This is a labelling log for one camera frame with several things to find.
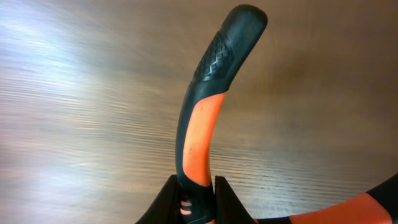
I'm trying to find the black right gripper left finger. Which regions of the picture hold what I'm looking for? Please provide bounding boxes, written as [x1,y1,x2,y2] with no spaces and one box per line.
[136,175,182,224]

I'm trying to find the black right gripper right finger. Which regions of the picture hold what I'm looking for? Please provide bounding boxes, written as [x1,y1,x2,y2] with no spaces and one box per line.
[215,176,256,224]

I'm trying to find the orange black pliers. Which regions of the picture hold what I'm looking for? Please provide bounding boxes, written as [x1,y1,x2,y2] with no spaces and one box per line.
[175,4,397,224]

